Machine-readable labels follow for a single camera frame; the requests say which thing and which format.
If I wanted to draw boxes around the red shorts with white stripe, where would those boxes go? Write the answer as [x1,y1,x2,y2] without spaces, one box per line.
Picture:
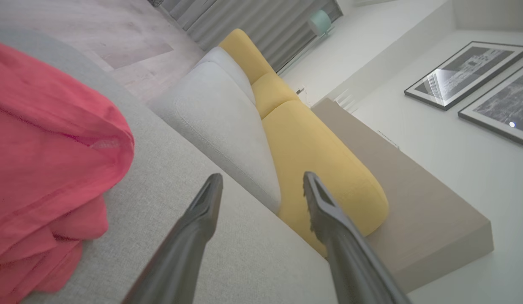
[0,40,135,304]

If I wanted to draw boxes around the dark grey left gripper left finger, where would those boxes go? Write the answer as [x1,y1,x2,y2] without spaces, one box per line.
[121,172,224,304]

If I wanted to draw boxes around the grey sofa seat cushion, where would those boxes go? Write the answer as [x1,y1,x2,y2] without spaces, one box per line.
[147,61,283,214]
[196,46,257,104]

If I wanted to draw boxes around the black framed picture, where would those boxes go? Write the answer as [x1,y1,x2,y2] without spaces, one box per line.
[458,61,523,148]
[404,41,523,111]

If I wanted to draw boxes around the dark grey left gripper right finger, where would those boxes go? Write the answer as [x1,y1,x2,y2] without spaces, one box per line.
[303,171,413,304]

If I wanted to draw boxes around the beige wall ledge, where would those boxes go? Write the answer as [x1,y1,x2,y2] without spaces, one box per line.
[311,98,494,294]

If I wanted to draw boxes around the large yellow sofa backrest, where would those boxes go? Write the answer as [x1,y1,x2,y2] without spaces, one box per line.
[261,100,390,258]

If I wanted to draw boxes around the grey pleated curtain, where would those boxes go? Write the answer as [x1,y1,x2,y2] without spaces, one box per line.
[160,0,343,73]

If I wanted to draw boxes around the large grey sofa seat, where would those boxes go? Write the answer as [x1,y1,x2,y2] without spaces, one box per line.
[0,25,340,304]

